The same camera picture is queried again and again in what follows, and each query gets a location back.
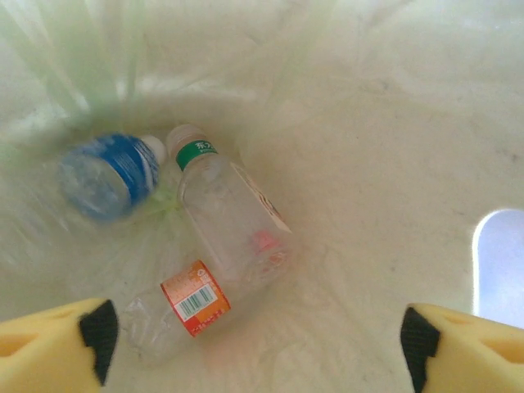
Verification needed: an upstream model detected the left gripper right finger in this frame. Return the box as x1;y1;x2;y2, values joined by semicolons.
400;302;524;393

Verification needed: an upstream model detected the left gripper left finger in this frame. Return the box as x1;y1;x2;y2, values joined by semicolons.
0;297;120;393

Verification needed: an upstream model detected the clear bottle orange label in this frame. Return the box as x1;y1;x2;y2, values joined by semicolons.
122;259;233;365

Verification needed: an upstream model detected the clear bottle blue label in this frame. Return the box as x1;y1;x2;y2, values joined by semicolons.
56;131;169;222

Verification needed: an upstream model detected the clear bottle green neck band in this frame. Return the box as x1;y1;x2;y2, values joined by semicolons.
165;124;294;283

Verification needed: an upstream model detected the cream plastic bin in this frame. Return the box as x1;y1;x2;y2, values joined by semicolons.
0;0;524;393

